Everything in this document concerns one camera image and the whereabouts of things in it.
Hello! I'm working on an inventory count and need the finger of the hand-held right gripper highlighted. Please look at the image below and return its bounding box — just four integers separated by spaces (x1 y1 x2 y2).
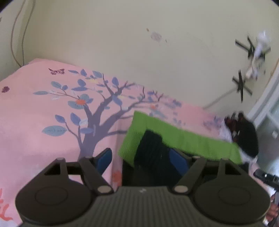
253 168 279 188

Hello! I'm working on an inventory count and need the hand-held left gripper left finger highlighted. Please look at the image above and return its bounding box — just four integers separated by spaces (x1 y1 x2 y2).
44 148 114 195

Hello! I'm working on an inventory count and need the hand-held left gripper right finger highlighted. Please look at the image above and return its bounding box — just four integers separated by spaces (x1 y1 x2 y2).
169 148 242 195

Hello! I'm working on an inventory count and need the green and black striped sweater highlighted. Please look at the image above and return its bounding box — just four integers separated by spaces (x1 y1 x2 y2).
118 111 243 188

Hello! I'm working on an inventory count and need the person's right hand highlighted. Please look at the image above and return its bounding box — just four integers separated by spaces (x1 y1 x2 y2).
265 205 279 223

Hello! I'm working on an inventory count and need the black folded garment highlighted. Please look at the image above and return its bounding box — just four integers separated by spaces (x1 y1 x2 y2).
231 112 259 159

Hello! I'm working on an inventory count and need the frosted glass window pane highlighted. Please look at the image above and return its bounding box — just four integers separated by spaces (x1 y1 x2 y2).
269 102 279 168

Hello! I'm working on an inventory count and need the pink tree print bedsheet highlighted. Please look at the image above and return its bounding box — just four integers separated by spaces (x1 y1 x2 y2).
0 58 258 227

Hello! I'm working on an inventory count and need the white power strip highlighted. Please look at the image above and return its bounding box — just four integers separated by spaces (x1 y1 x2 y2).
246 52 265 80

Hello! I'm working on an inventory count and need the white plug adapter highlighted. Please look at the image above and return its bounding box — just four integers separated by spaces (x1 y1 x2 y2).
254 31 272 57

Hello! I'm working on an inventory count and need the white window frame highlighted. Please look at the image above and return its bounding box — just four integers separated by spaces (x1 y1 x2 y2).
248 65 279 158

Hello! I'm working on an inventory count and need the grey wall cable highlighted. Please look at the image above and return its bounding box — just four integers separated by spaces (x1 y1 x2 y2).
202 87 238 109

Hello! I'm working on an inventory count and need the thin brown wall cable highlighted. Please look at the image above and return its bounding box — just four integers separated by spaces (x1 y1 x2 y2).
10 0 37 68

